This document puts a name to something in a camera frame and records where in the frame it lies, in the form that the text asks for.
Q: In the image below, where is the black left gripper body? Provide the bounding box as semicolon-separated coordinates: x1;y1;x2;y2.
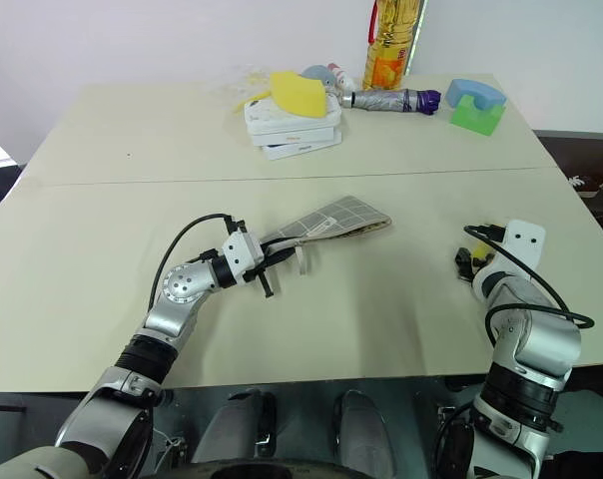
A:
253;242;279;281

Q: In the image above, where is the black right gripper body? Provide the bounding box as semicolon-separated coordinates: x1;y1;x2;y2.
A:
469;252;497;276

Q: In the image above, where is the grey grid pattern pouch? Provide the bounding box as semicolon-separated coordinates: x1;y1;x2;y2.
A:
259;195;393;276

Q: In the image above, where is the white flat box blue print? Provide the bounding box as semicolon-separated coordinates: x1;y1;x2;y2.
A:
260;131;344;162

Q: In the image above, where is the white flat box orange print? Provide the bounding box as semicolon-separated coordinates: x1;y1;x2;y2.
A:
249;125;343;149

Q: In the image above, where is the dark item with white print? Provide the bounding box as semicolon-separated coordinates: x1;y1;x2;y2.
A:
568;173;603;200

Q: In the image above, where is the green foam block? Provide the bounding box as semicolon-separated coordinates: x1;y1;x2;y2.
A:
449;94;507;138

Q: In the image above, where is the yellow sponge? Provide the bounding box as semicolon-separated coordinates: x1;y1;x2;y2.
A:
270;71;329;120

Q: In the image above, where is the blue foam block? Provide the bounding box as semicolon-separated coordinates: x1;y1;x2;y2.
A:
444;77;508;112

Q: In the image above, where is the dark grey rounded shape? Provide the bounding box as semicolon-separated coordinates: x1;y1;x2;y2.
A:
332;388;393;465

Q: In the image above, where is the folded silver purple umbrella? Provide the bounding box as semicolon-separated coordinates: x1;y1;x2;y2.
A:
339;88;443;117

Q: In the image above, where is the grey plush toy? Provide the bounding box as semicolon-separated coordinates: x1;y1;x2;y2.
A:
301;64;338;93

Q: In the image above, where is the black curved rim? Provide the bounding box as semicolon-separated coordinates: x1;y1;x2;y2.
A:
179;454;387;479

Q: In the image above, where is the yellow oil bottle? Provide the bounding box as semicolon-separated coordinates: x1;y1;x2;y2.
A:
361;0;423;92

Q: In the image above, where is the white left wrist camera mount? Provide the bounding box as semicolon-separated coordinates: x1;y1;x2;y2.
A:
220;230;267;284

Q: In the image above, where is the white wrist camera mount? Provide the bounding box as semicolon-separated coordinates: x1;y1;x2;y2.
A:
220;230;267;284
498;218;548;273

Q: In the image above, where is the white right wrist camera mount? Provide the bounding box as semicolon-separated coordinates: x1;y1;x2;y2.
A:
498;218;548;273

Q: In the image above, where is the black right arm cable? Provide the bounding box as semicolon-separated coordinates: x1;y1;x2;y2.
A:
463;224;596;351

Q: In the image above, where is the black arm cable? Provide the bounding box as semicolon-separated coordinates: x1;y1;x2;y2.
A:
463;224;596;351
149;213;248;313

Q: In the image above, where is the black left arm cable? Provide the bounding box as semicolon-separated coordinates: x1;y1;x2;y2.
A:
149;213;248;313

